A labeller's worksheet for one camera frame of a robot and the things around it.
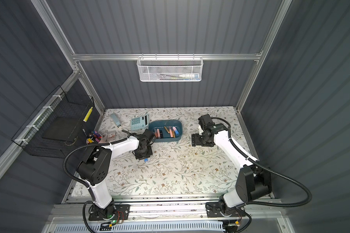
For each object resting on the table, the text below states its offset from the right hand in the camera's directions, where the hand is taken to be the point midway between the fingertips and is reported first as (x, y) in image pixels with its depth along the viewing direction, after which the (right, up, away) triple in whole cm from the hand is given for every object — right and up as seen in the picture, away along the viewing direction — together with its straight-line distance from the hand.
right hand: (200, 142), depth 84 cm
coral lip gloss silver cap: (-27, +4, +19) cm, 33 cm away
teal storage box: (-22, +6, +21) cm, 31 cm away
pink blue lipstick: (-15, +6, +21) cm, 26 cm away
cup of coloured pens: (-65, +3, +4) cm, 65 cm away
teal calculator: (-42, +12, +26) cm, 51 cm away
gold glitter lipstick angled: (-21, +6, +21) cm, 31 cm away
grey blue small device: (-61, +14, +26) cm, 68 cm away
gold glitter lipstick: (-16, +3, +19) cm, 25 cm away
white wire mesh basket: (-20, +58, +39) cm, 73 cm away
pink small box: (-60, +2, +18) cm, 63 cm away
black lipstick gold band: (-25, +3, +18) cm, 31 cm away
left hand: (-31, -11, +8) cm, 34 cm away
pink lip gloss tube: (-18, +4, +20) cm, 27 cm away
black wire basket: (-73, +10, -12) cm, 75 cm away
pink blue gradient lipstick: (-33, -12, +7) cm, 36 cm away
